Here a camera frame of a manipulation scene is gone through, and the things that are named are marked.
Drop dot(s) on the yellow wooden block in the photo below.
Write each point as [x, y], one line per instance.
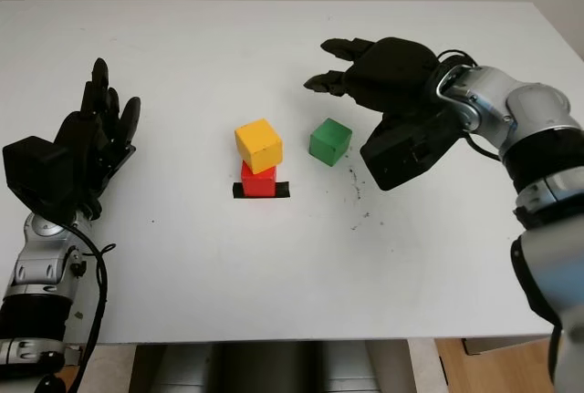
[257, 142]

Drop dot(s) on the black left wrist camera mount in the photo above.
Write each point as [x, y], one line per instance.
[38, 174]

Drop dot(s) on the black tape strip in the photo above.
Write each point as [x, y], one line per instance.
[284, 190]

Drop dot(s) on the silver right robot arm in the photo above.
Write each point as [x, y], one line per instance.
[534, 128]

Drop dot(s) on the green wooden block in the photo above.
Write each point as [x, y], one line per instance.
[328, 142]

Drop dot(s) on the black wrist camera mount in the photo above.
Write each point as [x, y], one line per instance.
[38, 174]
[406, 156]

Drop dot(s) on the grey robot torso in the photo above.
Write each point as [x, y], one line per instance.
[274, 368]

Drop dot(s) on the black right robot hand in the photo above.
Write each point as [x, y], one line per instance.
[392, 74]

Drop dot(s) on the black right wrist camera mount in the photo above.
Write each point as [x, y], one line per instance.
[406, 156]

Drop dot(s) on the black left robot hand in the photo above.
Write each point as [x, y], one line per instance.
[96, 137]

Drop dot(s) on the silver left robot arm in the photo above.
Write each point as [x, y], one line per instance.
[41, 265]

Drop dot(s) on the red wooden block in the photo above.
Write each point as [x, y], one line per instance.
[257, 182]

